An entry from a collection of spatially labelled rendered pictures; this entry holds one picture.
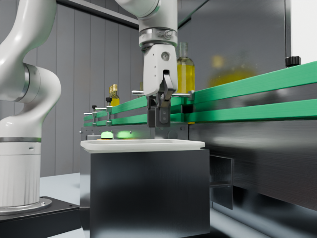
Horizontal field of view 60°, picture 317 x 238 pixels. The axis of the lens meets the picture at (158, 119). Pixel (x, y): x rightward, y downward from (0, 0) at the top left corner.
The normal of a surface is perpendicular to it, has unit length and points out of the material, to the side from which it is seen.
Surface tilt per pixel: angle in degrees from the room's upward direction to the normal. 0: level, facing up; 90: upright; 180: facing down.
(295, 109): 90
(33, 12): 98
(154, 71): 90
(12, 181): 86
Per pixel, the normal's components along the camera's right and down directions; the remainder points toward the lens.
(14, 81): 0.78, 0.26
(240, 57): -0.93, -0.01
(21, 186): 0.62, -0.09
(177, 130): 0.37, -0.04
